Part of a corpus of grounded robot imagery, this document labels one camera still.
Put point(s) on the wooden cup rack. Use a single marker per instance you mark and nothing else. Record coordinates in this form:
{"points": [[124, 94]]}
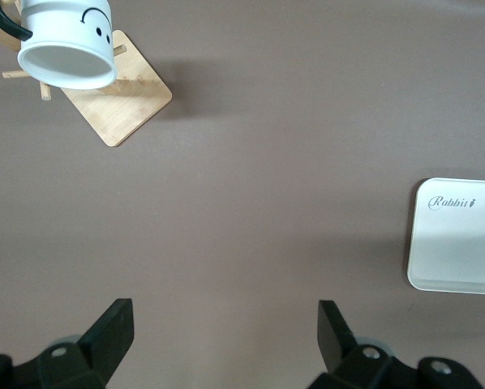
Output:
{"points": [[121, 113]]}

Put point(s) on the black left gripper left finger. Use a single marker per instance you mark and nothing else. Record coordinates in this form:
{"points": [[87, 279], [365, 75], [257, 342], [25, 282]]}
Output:
{"points": [[104, 336]]}

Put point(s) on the cream plastic tray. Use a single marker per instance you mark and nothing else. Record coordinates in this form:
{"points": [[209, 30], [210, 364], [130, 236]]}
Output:
{"points": [[457, 243]]}

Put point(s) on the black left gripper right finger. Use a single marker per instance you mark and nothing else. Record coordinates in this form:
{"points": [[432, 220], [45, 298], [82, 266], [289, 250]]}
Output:
{"points": [[333, 336]]}

